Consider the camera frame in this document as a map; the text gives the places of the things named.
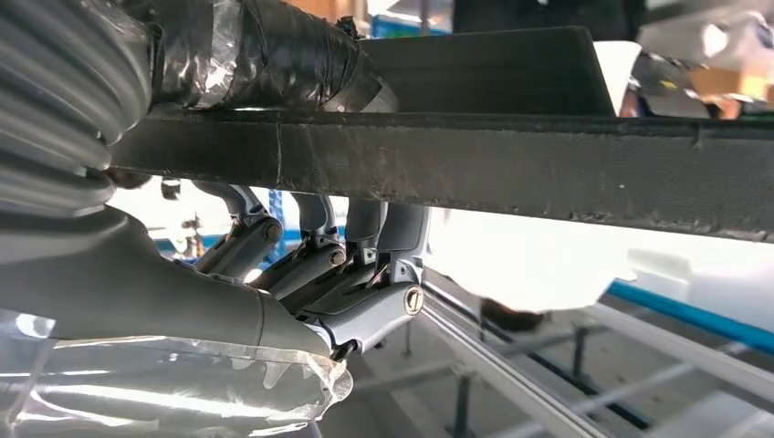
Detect grey metal truss rails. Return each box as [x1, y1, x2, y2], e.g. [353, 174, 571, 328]
[353, 268, 774, 438]

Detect blue metal beam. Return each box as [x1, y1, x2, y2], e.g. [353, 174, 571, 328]
[606, 279, 774, 357]

